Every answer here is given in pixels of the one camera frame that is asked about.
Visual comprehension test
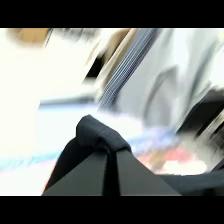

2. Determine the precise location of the black garment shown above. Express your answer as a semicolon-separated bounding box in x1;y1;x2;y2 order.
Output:
43;114;224;197

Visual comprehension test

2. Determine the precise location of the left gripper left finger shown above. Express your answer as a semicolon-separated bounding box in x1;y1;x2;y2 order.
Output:
41;151;109;197

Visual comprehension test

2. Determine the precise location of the white garment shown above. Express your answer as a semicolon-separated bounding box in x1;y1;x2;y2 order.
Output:
114;28;224;129

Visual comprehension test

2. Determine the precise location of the checked garment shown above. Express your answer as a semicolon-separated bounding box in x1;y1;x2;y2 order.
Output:
97;28;162;112

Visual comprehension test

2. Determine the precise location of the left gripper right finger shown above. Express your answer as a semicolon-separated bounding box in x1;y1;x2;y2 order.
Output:
115;148;182;197

